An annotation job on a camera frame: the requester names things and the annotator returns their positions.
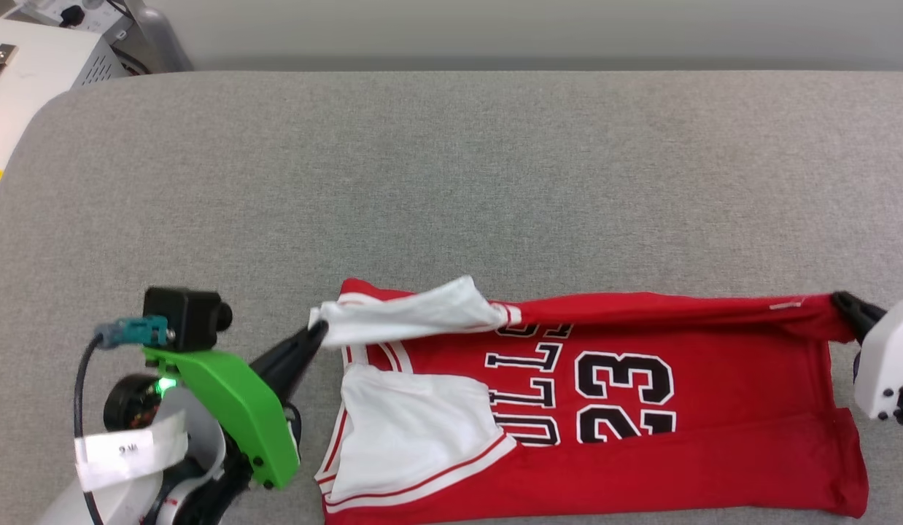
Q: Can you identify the white paper label tag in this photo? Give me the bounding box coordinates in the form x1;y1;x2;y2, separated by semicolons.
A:
74;410;190;491

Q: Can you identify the teal left camera connector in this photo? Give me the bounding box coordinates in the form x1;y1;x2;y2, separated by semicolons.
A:
94;315;169;349

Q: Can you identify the white power strip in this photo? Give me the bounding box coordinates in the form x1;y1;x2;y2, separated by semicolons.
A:
14;0;128;34

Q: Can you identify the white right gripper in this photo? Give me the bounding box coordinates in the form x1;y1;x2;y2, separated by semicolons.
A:
831;291;903;422

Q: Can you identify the grey metal partition foot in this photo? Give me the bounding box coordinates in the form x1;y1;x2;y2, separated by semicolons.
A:
127;6;195;74

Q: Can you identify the black left camera cable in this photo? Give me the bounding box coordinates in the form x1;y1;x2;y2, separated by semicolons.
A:
72;332;106;525

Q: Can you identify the white metal equipment box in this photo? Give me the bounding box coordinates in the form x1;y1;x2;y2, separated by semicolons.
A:
0;16;128;210

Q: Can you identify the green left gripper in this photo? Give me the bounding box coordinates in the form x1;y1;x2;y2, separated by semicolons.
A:
142;319;330;491

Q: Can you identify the white partition panel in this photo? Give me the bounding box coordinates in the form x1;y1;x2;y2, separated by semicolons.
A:
149;0;903;71

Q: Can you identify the red basketball jersey number 23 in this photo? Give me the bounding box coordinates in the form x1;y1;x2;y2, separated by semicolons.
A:
308;275;869;525

